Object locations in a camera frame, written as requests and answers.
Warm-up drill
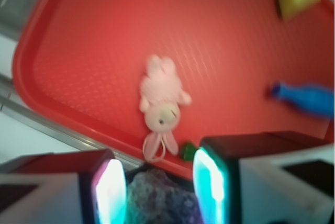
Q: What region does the orange toy carrot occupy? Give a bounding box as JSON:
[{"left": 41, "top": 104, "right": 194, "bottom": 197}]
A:
[{"left": 180, "top": 141, "right": 198, "bottom": 162}]

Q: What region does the pink plush bunny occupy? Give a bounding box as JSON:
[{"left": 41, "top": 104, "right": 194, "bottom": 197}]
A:
[{"left": 139, "top": 55, "right": 192, "bottom": 162}]

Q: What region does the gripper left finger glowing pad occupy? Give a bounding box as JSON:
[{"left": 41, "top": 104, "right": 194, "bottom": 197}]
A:
[{"left": 1, "top": 149, "right": 127, "bottom": 223}]

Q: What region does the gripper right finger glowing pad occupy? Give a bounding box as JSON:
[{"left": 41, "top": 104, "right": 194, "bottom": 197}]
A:
[{"left": 193, "top": 131, "right": 334, "bottom": 223}]

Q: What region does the blue toy bottle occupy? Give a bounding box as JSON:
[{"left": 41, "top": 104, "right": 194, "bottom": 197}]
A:
[{"left": 271, "top": 82, "right": 334, "bottom": 120}]

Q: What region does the red plastic tray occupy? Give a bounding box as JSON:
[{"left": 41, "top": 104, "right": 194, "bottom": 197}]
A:
[{"left": 12, "top": 0, "right": 335, "bottom": 182}]

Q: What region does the brown rock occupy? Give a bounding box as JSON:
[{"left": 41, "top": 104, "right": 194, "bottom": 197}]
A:
[{"left": 125, "top": 169, "right": 203, "bottom": 223}]

